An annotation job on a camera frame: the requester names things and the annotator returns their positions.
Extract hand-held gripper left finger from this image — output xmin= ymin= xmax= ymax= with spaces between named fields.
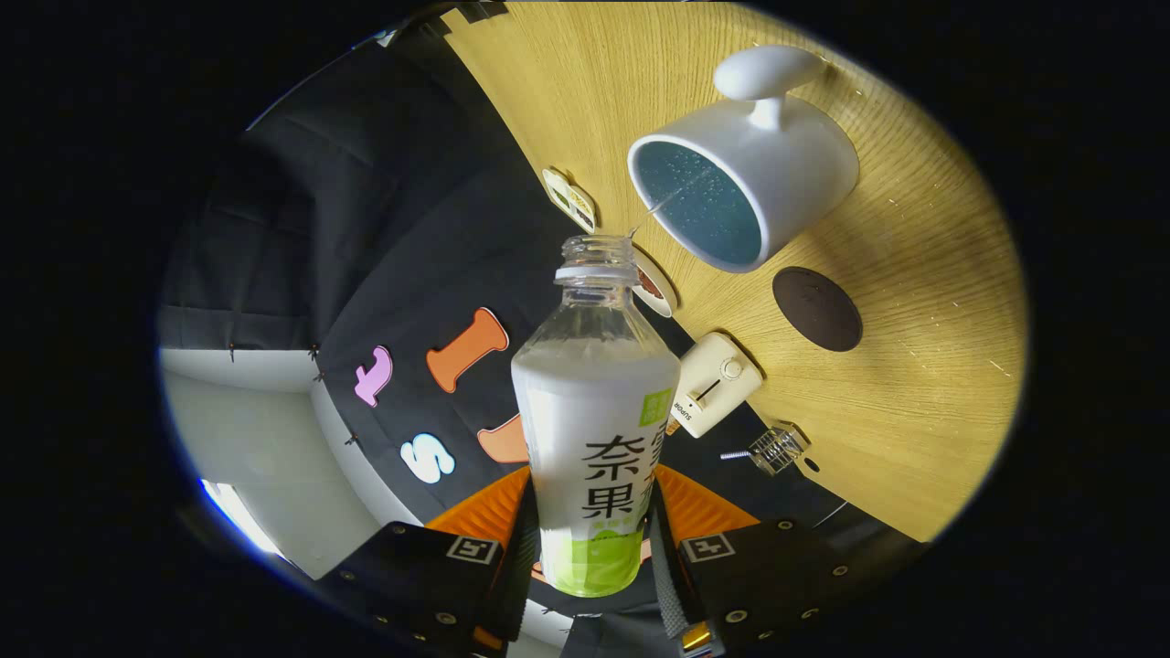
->
xmin=320 ymin=466 xmax=545 ymax=654

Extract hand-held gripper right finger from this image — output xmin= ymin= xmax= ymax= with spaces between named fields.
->
xmin=647 ymin=464 xmax=924 ymax=657

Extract clear juice bottle white label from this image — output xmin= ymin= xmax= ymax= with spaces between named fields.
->
xmin=510 ymin=234 xmax=682 ymax=600

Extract dark round coaster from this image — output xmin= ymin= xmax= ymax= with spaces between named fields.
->
xmin=772 ymin=266 xmax=864 ymax=353

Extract white cup with knob handle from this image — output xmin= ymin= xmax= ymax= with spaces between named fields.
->
xmin=627 ymin=46 xmax=860 ymax=274

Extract small ceiling light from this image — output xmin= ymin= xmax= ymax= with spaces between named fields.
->
xmin=201 ymin=480 xmax=280 ymax=558

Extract white toaster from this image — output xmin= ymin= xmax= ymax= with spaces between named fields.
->
xmin=670 ymin=332 xmax=764 ymax=440

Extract round white plate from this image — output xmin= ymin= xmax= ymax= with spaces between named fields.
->
xmin=631 ymin=247 xmax=679 ymax=319

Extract wooden table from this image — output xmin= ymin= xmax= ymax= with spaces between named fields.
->
xmin=439 ymin=0 xmax=1029 ymax=545

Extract divided white dish with beans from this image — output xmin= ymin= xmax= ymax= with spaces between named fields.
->
xmin=541 ymin=166 xmax=598 ymax=235

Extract wire mesh holder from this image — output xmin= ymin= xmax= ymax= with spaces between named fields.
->
xmin=748 ymin=425 xmax=810 ymax=476

